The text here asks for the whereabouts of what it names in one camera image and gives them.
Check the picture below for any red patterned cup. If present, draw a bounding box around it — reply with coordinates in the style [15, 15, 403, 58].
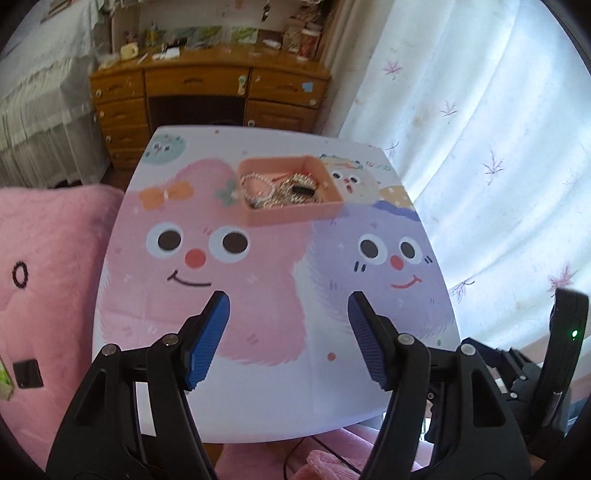
[297, 28, 321, 60]

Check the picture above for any green snack packet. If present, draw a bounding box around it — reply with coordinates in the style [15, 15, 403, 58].
[0, 360, 14, 401]

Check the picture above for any bed with white cover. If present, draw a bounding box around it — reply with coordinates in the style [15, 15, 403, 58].
[1, 1, 109, 188]

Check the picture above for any wooden desk with drawers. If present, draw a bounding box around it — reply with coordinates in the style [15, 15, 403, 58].
[89, 45, 331, 173]

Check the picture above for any pink rectangular tray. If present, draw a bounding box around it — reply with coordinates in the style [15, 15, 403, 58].
[238, 155, 344, 226]

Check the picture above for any white pearl bracelet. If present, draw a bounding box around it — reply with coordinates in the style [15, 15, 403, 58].
[239, 172, 278, 209]

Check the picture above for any white floral curtain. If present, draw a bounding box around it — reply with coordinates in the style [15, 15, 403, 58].
[318, 1, 590, 352]

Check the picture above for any pink smart watch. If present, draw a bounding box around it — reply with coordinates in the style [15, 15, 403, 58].
[290, 183, 317, 202]

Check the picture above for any small black square object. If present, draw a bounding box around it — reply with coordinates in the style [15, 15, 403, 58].
[13, 359, 44, 389]

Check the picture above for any cartoon printed table mat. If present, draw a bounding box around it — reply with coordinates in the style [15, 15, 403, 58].
[93, 126, 460, 443]

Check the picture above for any black cable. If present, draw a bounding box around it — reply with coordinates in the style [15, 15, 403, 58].
[281, 435, 362, 480]

